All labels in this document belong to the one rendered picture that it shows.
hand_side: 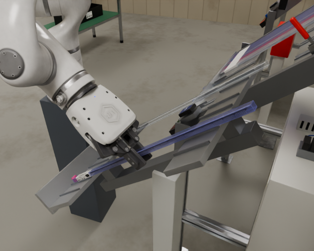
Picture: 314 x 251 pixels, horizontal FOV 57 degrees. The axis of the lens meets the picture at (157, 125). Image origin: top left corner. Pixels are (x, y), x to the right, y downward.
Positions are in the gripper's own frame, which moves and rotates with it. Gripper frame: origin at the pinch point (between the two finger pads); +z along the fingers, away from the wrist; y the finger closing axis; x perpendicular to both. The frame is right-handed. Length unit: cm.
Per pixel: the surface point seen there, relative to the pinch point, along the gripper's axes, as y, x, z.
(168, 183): 5.5, 5.8, 10.1
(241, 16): 394, 107, -5
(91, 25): 199, 156, -104
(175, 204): 6.1, 10.2, 15.7
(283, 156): 50, 6, 38
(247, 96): 36.5, -6.0, 11.2
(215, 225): 35, 40, 46
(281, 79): 36.5, -16.0, 12.4
